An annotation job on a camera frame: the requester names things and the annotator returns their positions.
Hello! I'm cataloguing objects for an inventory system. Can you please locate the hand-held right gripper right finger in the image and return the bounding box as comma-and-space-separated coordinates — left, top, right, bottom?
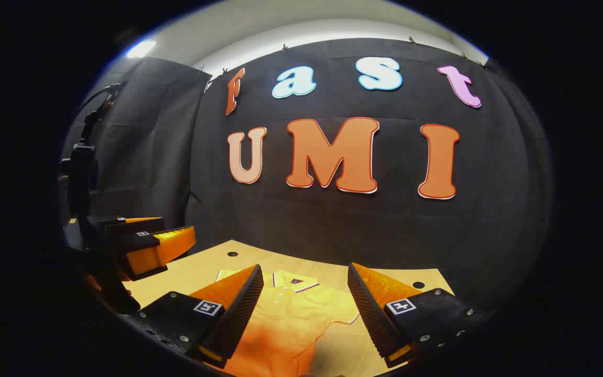
348, 263, 483, 368

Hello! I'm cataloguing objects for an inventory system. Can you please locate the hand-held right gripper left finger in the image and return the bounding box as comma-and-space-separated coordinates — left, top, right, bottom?
137, 264, 264, 369

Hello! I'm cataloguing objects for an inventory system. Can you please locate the orange T-shirt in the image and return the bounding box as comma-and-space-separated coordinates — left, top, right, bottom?
215, 270, 361, 377

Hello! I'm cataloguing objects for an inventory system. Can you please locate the black backdrop cloth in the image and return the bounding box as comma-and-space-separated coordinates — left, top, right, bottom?
61, 38, 553, 315

